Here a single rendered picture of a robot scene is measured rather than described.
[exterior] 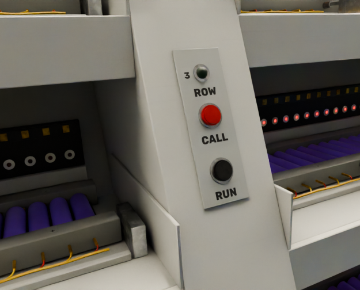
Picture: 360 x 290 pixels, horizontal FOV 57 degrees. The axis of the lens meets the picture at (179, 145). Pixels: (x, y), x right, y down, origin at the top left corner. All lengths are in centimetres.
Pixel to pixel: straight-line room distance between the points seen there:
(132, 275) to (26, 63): 17
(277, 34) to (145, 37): 13
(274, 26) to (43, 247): 27
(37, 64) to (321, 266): 28
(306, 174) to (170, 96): 20
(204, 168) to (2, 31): 16
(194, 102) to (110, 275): 15
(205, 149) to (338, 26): 20
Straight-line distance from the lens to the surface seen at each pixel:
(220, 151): 26
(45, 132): 38
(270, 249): 28
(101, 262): 28
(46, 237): 29
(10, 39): 25
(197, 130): 25
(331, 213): 36
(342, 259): 35
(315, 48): 36
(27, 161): 39
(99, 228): 30
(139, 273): 27
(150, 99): 24
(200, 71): 26
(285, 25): 34
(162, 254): 27
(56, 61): 25
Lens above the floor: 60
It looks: 3 degrees up
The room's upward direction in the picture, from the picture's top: 11 degrees counter-clockwise
